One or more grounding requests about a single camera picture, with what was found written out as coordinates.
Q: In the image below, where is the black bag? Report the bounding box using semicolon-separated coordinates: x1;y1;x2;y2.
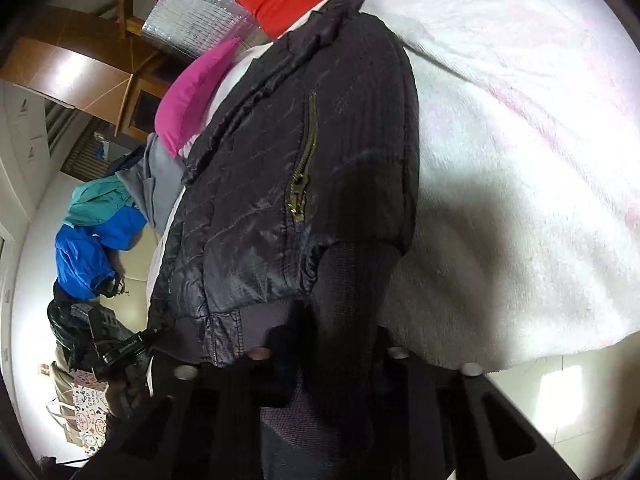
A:
47;297;101;361

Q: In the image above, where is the blue jacket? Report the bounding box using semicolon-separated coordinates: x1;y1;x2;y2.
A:
54;205;148;301

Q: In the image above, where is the patterned paper bag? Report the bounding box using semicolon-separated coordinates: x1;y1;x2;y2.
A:
47;360;113;456

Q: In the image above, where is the teal garment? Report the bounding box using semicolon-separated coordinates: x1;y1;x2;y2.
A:
64;175;138;228

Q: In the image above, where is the silver foil mat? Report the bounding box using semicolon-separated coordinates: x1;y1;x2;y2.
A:
141;0;251;58

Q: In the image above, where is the white fleece blanket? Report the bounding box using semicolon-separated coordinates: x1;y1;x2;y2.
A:
147;0;640;376

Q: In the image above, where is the pink pillow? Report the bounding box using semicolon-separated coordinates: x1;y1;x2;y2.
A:
154;37;241;158

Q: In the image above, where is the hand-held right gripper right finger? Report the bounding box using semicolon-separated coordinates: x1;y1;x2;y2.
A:
375;327;558;480

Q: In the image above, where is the grey garment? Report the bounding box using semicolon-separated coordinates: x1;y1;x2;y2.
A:
116;132;183;228

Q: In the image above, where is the wooden cabinet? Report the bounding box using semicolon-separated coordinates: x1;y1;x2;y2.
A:
0;5;173;138

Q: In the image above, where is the black quilted jacket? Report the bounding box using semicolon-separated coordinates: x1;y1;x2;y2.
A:
146;0;421;480

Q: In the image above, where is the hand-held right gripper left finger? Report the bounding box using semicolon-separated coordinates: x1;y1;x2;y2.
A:
82;310;321;480

